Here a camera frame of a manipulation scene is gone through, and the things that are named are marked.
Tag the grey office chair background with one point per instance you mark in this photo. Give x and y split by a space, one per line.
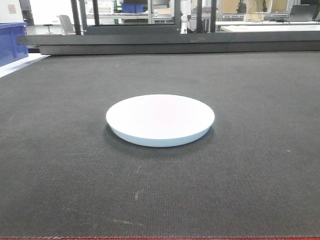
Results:
67 27

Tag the white lab bench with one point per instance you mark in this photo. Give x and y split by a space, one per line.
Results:
268 26

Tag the blue plastic bin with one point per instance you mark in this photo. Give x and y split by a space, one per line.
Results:
10 50

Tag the white round plate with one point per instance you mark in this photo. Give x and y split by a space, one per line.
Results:
160 120

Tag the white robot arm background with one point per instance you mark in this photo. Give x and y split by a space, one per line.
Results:
185 11

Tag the dark grey table mat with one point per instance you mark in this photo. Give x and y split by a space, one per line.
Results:
255 174

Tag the black metal frame rack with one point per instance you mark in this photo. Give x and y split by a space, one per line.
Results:
165 39

